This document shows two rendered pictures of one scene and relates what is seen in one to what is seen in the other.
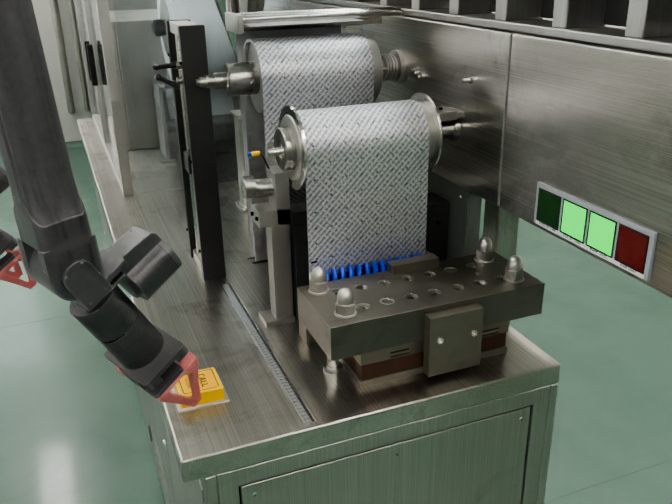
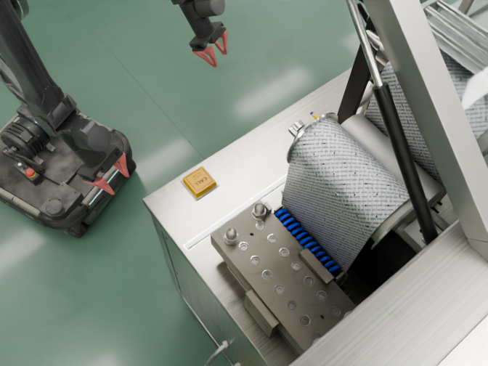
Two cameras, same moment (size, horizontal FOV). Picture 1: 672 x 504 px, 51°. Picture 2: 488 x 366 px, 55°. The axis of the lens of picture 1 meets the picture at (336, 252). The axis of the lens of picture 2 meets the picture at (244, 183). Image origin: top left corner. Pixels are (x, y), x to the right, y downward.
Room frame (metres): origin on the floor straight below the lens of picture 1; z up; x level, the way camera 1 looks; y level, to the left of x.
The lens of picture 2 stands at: (0.89, -0.43, 2.08)
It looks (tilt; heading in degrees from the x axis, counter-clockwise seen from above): 61 degrees down; 70
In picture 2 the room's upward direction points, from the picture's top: 3 degrees clockwise
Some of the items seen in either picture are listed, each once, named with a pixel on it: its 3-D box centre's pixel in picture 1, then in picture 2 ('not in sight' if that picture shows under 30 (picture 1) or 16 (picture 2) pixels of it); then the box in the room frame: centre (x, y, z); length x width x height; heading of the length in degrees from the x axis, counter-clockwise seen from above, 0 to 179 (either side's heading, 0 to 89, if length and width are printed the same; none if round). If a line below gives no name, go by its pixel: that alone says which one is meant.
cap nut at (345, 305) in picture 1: (345, 300); (231, 234); (1.01, -0.01, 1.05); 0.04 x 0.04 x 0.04
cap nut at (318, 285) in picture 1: (318, 279); (259, 210); (1.10, 0.03, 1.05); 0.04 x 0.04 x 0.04
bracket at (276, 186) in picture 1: (271, 248); not in sight; (1.24, 0.12, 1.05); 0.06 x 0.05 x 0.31; 111
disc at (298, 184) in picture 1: (292, 147); (312, 139); (1.22, 0.07, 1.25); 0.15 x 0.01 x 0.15; 21
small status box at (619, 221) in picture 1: (588, 226); not in sight; (0.98, -0.37, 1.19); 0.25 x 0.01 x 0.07; 21
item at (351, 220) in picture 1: (368, 222); (318, 221); (1.21, -0.06, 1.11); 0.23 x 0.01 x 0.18; 111
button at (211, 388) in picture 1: (198, 387); (199, 181); (0.99, 0.23, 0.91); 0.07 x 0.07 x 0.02; 21
